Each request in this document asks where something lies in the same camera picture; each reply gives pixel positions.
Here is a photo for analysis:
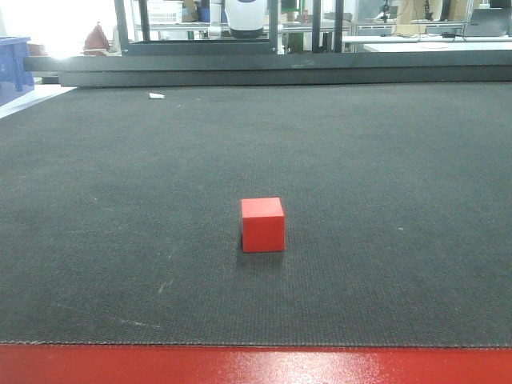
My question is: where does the black metal frame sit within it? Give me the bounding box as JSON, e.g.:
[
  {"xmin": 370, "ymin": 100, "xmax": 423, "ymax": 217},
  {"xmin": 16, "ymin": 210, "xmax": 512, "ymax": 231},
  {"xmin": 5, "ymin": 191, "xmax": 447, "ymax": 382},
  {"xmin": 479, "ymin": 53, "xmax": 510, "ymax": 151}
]
[{"xmin": 114, "ymin": 0, "xmax": 345, "ymax": 57}]

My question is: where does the blue plastic crate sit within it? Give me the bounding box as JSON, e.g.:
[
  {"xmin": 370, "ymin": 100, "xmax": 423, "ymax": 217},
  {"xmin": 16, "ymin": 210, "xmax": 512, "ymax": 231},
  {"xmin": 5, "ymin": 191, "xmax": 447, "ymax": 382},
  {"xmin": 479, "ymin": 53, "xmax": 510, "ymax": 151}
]
[{"xmin": 0, "ymin": 36, "xmax": 34, "ymax": 106}]

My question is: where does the dark red bag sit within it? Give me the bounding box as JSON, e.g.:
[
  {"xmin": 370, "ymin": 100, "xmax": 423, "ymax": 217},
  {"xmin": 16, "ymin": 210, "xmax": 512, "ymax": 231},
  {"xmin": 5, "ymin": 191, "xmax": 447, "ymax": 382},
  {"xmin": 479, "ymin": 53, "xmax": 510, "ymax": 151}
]
[{"xmin": 83, "ymin": 22, "xmax": 110, "ymax": 56}]

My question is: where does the red metal table edge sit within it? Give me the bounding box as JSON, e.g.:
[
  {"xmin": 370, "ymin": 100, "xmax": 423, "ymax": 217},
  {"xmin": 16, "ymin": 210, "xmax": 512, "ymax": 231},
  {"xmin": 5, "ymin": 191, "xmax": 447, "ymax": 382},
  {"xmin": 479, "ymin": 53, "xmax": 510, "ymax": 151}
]
[{"xmin": 1, "ymin": 345, "xmax": 511, "ymax": 383}]

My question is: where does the red magnetic cube block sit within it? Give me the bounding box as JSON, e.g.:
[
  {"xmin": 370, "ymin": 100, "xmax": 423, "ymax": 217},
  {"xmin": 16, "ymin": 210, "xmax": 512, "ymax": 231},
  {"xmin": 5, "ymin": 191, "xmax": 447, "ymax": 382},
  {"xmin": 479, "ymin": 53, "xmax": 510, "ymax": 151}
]
[{"xmin": 241, "ymin": 197, "xmax": 286, "ymax": 253}]

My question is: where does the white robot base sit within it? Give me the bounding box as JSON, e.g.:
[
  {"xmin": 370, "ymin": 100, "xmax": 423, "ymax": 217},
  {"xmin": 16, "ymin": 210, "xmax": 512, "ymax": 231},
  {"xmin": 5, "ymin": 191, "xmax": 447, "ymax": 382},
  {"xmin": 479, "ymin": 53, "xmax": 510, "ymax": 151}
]
[{"xmin": 225, "ymin": 0, "xmax": 267, "ymax": 39}]

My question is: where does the black woven table mat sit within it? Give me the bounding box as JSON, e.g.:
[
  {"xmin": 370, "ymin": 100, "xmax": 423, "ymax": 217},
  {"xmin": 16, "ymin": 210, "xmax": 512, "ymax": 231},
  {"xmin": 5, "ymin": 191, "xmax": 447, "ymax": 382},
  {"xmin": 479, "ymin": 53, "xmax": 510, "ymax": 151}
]
[{"xmin": 1, "ymin": 82, "xmax": 511, "ymax": 347}]

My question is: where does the grey laptop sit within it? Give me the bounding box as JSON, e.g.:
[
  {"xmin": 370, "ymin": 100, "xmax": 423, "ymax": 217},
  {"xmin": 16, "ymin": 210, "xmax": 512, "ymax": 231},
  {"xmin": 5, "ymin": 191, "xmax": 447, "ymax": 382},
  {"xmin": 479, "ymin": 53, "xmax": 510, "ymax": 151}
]
[{"xmin": 463, "ymin": 8, "xmax": 511, "ymax": 37}]

